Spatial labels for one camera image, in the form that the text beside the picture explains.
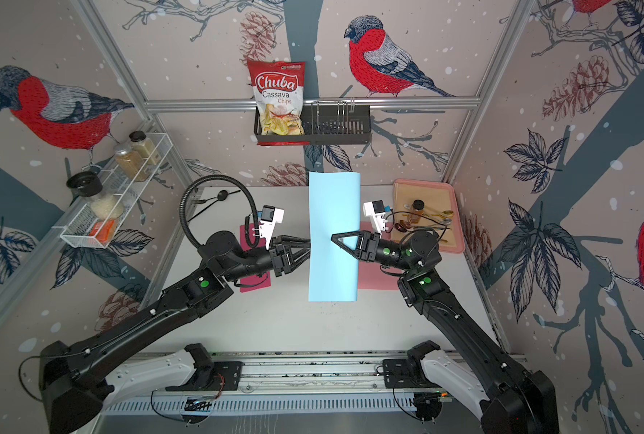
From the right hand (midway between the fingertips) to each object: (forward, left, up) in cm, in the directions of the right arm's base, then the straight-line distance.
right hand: (334, 242), depth 60 cm
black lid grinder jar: (+9, +60, +1) cm, 60 cm away
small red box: (+3, +58, -3) cm, 58 cm away
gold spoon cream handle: (+37, -44, -33) cm, 67 cm away
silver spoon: (+35, -44, -35) cm, 66 cm away
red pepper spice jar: (+35, -31, -26) cm, 53 cm away
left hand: (-2, +3, +2) cm, 4 cm away
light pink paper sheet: (-6, -8, -3) cm, 11 cm away
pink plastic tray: (+50, -45, -37) cm, 77 cm away
